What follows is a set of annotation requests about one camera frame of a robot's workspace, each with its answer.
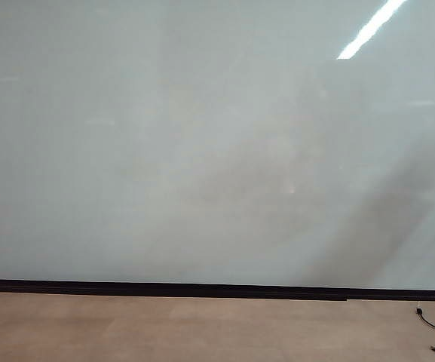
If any black whiteboard pen tray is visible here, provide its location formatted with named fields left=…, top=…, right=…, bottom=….
left=0, top=285, right=349, bottom=302

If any white glass whiteboard black frame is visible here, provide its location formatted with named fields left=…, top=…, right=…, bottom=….
left=0, top=0, right=435, bottom=297

